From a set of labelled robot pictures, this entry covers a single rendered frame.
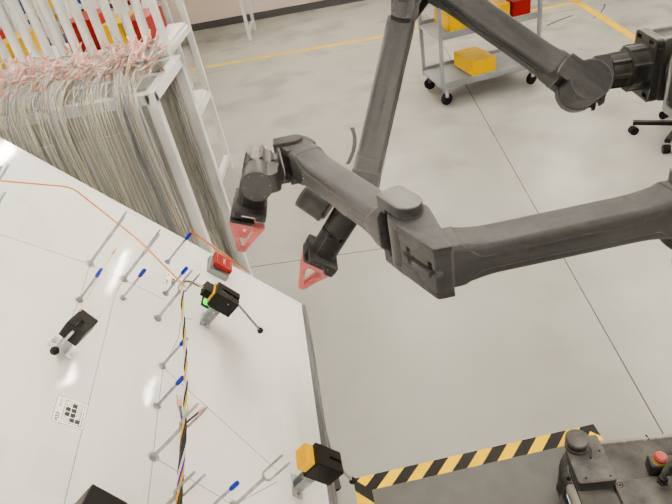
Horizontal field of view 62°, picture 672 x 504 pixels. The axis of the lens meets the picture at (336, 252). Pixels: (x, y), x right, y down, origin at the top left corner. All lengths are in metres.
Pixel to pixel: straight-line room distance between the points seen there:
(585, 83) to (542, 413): 1.51
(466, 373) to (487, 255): 1.84
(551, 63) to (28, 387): 1.06
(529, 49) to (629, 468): 1.31
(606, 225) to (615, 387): 1.82
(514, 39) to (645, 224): 0.56
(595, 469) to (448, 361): 0.86
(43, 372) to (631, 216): 0.86
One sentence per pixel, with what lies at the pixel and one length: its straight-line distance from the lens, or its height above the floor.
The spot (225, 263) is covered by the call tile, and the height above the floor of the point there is 1.10.
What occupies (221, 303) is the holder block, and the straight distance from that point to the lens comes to 1.23.
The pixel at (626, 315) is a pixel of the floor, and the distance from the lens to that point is 2.84.
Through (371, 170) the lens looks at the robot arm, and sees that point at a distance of 1.12.
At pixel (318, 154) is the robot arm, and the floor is 1.46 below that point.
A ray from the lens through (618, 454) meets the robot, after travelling 2.04.
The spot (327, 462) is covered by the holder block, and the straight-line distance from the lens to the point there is 1.08.
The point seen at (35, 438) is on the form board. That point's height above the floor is 1.29.
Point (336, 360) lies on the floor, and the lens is 2.63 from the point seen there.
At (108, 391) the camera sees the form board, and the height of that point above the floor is 1.23.
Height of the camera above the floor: 1.89
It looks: 35 degrees down
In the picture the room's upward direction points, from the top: 12 degrees counter-clockwise
